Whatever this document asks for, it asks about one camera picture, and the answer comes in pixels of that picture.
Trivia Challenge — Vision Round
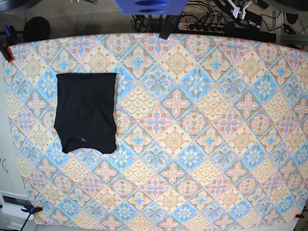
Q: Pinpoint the dark navy T-shirt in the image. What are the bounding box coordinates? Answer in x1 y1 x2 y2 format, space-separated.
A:
54 73 116 154

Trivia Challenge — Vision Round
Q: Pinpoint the patterned colourful tablecloth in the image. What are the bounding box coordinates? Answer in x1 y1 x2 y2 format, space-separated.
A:
4 33 308 231

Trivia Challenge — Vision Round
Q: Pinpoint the blue plastic box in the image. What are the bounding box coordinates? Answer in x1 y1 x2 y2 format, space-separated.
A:
115 0 188 15

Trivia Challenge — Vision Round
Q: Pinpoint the black round floor base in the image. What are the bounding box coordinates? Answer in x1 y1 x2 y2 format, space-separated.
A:
23 16 51 42

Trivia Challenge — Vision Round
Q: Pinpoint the red black clamp top left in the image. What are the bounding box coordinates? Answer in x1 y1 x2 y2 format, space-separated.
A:
0 25 14 63

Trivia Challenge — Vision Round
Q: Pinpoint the white cabinet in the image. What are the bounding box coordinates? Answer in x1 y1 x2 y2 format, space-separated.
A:
0 60 36 231

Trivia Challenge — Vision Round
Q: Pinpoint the orange clamp bottom right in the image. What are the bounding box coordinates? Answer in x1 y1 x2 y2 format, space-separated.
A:
295 211 307 218

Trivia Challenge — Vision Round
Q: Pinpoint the black mesh strap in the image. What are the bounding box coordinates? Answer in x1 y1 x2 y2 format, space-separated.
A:
158 14 180 39

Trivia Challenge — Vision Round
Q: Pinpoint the white power strip red switch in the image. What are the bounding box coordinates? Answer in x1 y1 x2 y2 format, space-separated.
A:
178 23 225 33

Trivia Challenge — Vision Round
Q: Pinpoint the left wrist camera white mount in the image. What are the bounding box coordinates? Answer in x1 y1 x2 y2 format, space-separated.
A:
227 0 252 19

